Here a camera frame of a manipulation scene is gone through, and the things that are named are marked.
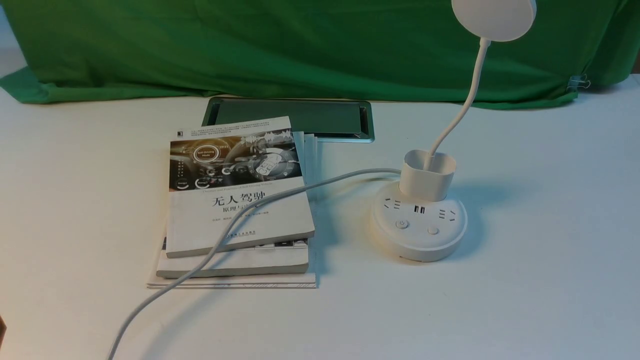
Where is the white desk lamp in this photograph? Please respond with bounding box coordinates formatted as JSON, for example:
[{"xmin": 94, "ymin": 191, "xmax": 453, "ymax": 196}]
[{"xmin": 370, "ymin": 0, "xmax": 537, "ymax": 263}]

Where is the thin white bottom booklet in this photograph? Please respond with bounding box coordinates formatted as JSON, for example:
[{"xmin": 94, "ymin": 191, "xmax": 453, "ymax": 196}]
[{"xmin": 146, "ymin": 134, "xmax": 319, "ymax": 290}]

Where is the white power cable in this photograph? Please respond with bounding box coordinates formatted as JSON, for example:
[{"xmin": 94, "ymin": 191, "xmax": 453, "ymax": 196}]
[{"xmin": 106, "ymin": 168, "xmax": 402, "ymax": 360}]

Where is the green backdrop cloth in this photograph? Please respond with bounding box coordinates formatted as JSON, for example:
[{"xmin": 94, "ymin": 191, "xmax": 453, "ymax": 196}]
[{"xmin": 1, "ymin": 0, "xmax": 639, "ymax": 110}]

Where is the white middle book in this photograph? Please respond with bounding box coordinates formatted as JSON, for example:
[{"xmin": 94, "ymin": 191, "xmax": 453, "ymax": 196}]
[{"xmin": 156, "ymin": 132, "xmax": 317, "ymax": 279}]

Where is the white self-driving book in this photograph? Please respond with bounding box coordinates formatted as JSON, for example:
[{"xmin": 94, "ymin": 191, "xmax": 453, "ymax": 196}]
[{"xmin": 165, "ymin": 116, "xmax": 316, "ymax": 259}]

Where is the metal binder clip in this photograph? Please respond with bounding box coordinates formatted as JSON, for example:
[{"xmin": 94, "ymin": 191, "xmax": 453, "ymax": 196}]
[{"xmin": 566, "ymin": 74, "xmax": 592, "ymax": 92}]

